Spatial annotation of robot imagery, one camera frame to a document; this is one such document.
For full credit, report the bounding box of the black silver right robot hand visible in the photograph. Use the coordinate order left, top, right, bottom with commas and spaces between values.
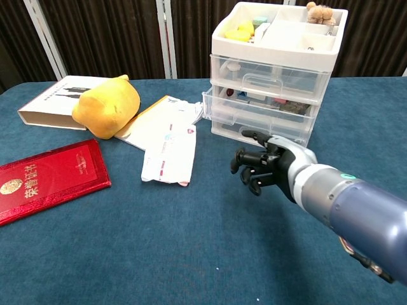
230, 129, 319, 204

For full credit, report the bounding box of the clear drawer with dark item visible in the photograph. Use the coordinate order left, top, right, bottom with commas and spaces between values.
202, 85, 321, 132

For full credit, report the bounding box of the empty clear drawer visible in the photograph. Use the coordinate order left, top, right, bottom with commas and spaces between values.
211, 119, 311, 147

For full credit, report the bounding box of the clear drawer with round item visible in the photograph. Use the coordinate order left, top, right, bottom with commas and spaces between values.
210, 54, 331, 104

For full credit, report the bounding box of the white plastic drawer organizer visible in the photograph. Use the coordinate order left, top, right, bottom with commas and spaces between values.
209, 1, 349, 147

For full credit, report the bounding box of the white printed envelope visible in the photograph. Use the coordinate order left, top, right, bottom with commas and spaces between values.
141, 123, 197, 187

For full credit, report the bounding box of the paper stack with yellow edge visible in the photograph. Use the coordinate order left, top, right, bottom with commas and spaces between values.
114, 95, 204, 151

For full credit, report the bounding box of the yellow rubber duck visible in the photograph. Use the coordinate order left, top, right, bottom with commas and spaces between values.
224, 21, 255, 41

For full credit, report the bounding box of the blue velvet tablecloth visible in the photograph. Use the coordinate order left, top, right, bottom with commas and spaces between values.
0, 76, 407, 305

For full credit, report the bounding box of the small brown teddy bear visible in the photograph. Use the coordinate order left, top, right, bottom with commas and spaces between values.
305, 1, 336, 25

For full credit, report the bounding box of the yellow plush toy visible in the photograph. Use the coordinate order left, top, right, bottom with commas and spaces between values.
71, 74, 141, 140

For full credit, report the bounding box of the dark pleated curtain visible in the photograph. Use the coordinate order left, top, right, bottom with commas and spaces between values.
0, 0, 407, 93

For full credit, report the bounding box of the red certificate folder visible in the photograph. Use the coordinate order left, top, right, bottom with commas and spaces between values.
0, 138, 112, 227

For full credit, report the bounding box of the white hardcover book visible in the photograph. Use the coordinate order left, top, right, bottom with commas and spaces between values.
17, 75, 111, 131

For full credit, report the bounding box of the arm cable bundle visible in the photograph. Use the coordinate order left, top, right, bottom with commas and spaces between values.
338, 236, 395, 284

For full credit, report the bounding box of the upright white frame post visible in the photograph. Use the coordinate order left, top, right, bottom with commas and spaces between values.
155, 0, 178, 79

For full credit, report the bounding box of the slanted white frame post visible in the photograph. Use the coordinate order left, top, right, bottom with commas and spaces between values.
24, 0, 67, 81

